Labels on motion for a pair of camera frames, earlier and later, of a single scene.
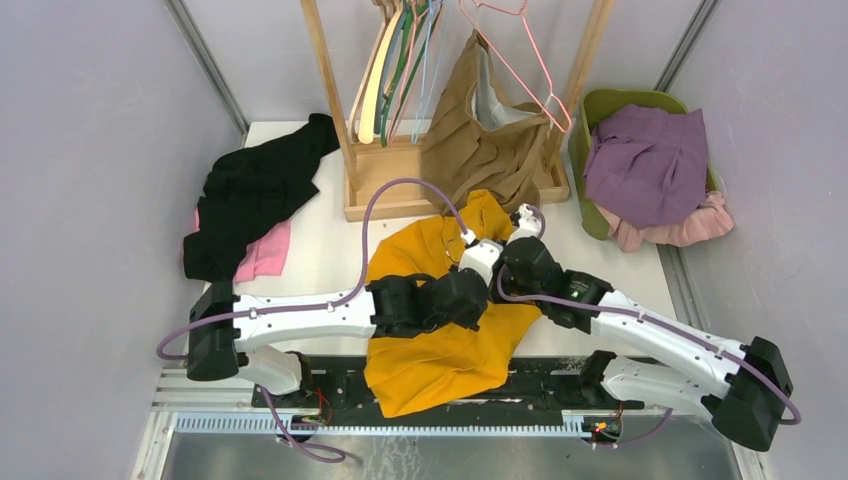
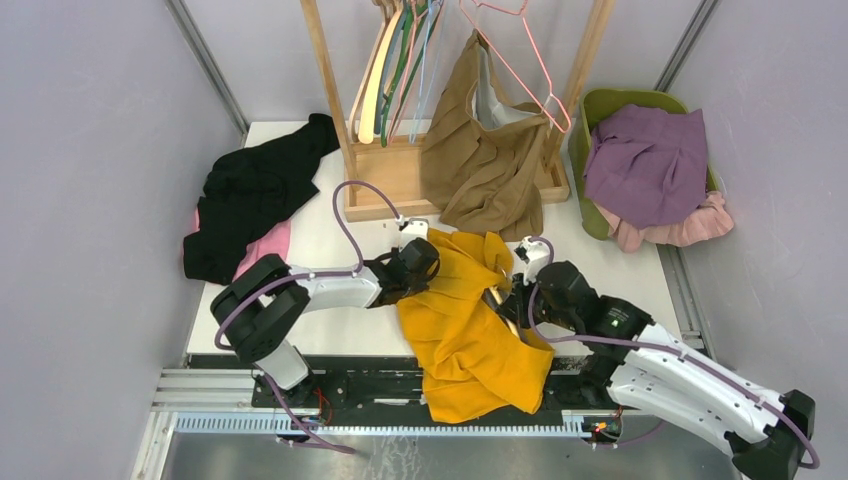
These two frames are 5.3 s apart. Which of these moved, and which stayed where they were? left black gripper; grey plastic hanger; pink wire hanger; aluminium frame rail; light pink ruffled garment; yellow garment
Moved: left black gripper; yellow garment
Stayed: light pink ruffled garment; grey plastic hanger; aluminium frame rail; pink wire hanger
